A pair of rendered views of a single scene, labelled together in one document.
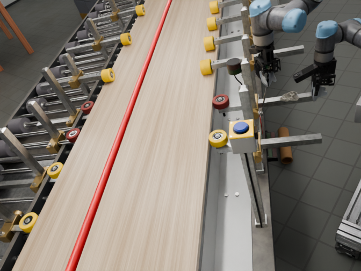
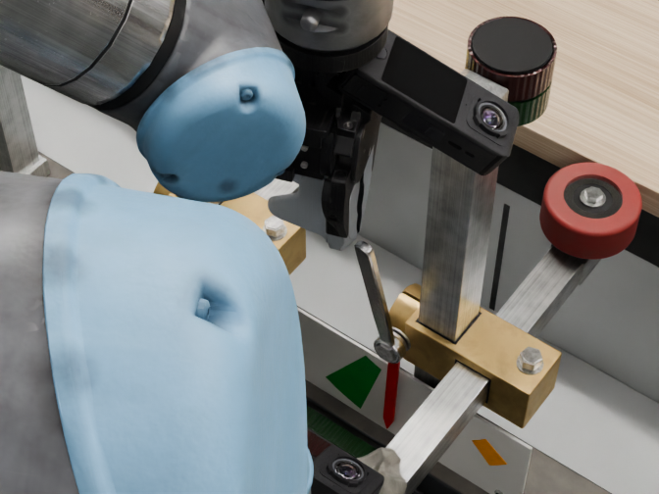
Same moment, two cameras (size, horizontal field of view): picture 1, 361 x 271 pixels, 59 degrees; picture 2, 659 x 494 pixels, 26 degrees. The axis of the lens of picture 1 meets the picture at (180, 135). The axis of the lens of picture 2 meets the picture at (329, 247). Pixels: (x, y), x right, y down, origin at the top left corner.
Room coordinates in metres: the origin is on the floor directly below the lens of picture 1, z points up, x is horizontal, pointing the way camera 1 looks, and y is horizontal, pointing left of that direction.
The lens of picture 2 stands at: (1.19, -1.04, 1.78)
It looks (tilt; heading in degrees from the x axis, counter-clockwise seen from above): 51 degrees down; 104
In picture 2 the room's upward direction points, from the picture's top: straight up
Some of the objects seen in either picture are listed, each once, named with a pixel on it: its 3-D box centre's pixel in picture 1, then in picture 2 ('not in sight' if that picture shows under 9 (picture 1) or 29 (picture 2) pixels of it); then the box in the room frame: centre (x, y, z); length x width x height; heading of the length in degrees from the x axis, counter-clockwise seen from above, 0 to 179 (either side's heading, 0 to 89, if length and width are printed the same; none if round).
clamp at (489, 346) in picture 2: (252, 106); (472, 347); (1.14, -0.37, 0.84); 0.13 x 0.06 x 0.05; 157
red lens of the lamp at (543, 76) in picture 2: (233, 64); (510, 58); (1.14, -0.32, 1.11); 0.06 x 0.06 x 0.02
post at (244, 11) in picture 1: (250, 47); not in sight; (1.58, -0.56, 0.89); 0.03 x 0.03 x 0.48; 67
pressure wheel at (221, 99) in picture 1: (222, 107); (583, 237); (1.22, -0.24, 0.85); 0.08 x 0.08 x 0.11
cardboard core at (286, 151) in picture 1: (284, 144); not in sight; (1.53, -0.69, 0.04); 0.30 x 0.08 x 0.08; 157
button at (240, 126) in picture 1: (240, 127); not in sight; (0.65, -0.17, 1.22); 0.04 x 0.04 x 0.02
